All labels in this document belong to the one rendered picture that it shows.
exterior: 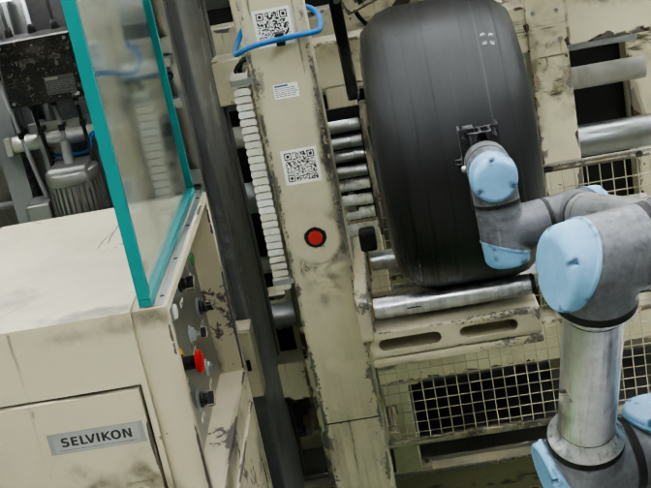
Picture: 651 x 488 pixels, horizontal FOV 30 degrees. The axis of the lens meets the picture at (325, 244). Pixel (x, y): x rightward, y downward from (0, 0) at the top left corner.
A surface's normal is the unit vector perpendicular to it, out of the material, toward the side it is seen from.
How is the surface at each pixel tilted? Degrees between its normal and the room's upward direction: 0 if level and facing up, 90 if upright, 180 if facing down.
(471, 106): 62
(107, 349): 90
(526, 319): 90
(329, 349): 90
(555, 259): 83
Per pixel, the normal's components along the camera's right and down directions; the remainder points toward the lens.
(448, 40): -0.16, -0.57
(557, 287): -0.96, 0.14
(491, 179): -0.03, 0.25
